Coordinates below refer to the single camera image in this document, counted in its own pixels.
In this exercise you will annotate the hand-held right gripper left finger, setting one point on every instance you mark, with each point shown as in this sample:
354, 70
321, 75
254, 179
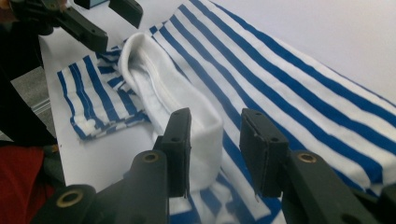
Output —
179, 155

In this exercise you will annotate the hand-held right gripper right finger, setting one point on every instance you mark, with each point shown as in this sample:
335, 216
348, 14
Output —
264, 155

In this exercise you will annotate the blue white striped baby romper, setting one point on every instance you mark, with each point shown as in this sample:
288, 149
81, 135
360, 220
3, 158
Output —
280, 93

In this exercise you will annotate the red cloth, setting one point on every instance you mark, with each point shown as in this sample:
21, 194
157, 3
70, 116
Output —
18, 186

